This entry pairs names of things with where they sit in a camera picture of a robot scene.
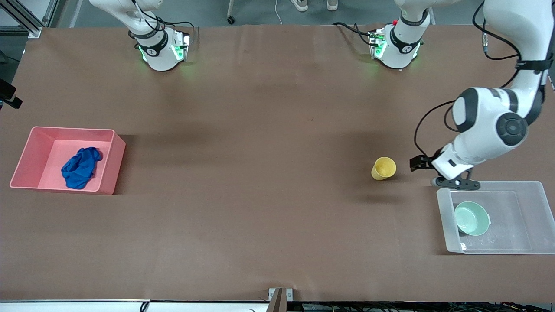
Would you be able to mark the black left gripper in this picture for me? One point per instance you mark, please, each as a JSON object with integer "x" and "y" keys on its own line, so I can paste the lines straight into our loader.
{"x": 425, "y": 162}

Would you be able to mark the yellow plastic cup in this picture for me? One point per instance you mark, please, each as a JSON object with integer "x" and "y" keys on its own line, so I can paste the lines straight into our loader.
{"x": 383, "y": 169}

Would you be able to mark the mint green bowl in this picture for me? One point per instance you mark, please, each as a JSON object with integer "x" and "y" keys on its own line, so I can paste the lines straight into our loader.
{"x": 471, "y": 218}

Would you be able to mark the blue cloth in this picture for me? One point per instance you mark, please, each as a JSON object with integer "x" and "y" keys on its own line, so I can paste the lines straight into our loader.
{"x": 80, "y": 169}

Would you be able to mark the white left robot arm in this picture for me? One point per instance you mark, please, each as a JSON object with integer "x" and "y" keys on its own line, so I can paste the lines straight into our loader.
{"x": 481, "y": 125}

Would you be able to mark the left arm base connector plate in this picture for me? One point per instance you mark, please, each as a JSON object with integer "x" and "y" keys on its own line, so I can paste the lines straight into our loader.
{"x": 376, "y": 43}

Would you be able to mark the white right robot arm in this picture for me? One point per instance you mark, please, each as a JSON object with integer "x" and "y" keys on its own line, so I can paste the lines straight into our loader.
{"x": 161, "y": 60}

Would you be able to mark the right arm base connector plate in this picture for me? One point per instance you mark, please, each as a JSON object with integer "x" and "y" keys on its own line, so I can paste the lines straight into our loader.
{"x": 181, "y": 45}

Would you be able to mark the clear plastic storage box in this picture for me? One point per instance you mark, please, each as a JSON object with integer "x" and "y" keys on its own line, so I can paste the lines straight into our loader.
{"x": 516, "y": 234}

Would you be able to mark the pink plastic bin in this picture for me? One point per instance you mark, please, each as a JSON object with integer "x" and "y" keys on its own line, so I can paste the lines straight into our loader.
{"x": 47, "y": 156}

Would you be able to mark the white sneaker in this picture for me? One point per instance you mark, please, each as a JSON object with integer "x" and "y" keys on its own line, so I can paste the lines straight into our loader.
{"x": 299, "y": 5}
{"x": 332, "y": 4}

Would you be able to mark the grey chair leg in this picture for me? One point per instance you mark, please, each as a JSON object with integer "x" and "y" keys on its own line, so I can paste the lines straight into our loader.
{"x": 232, "y": 13}

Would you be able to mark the aluminium frame post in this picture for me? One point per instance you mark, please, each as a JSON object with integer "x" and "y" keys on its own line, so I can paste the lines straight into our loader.
{"x": 34, "y": 31}

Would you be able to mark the metal table edge bracket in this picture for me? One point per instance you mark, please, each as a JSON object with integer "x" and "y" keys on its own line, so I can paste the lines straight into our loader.
{"x": 277, "y": 299}

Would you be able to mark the white table edge rail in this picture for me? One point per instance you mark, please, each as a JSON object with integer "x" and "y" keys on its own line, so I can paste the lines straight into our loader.
{"x": 86, "y": 307}

